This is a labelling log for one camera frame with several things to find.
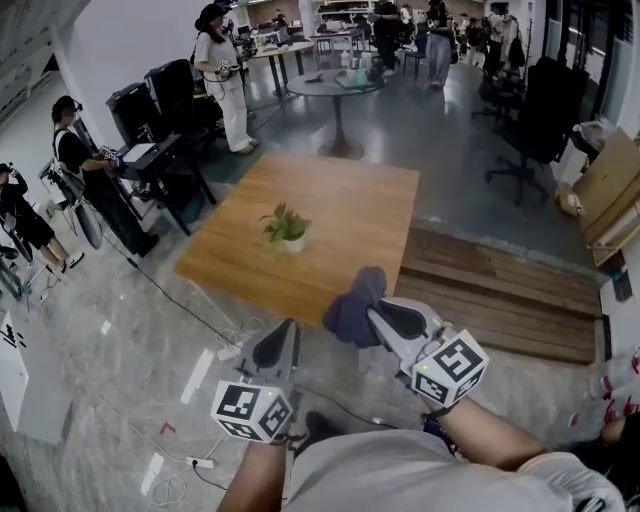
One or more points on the person's left forearm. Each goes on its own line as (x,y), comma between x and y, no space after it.
(260,475)

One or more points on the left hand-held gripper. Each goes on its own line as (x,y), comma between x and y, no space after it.
(250,410)

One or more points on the black equipment case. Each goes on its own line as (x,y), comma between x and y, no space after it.
(135,115)

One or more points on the teal bottle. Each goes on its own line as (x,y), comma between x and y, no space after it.
(359,77)

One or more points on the person's right forearm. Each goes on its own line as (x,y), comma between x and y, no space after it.
(490,430)

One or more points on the white paper sheet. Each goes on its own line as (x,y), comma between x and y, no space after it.
(139,152)

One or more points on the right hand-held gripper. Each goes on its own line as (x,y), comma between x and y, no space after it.
(450,370)

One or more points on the person's white shirt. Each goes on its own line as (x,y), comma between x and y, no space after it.
(400,480)

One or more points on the person's left leg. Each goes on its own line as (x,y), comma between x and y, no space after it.
(322,430)

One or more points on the clear water jug red label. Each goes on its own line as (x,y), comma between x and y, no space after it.
(620,372)
(622,407)

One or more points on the black desk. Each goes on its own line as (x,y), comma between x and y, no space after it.
(165,160)

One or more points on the brown cardboard sheets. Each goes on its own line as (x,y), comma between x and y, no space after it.
(610,180)

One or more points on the round grey pedestal table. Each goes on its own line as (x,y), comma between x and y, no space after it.
(325,85)

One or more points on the dark blue cloth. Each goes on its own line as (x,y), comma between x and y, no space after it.
(350,315)

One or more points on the white table with black legs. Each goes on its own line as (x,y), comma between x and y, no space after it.
(285,49)

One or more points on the small potted green plant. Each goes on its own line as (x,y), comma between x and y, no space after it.
(294,244)

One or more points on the wooden slatted platform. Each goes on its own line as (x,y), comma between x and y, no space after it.
(500,300)

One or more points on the white cabinet with black marks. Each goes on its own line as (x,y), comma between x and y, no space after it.
(30,390)

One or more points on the clear plastic bag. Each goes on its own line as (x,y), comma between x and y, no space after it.
(595,132)

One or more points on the white power strip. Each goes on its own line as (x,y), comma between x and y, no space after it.
(228,352)
(201,462)

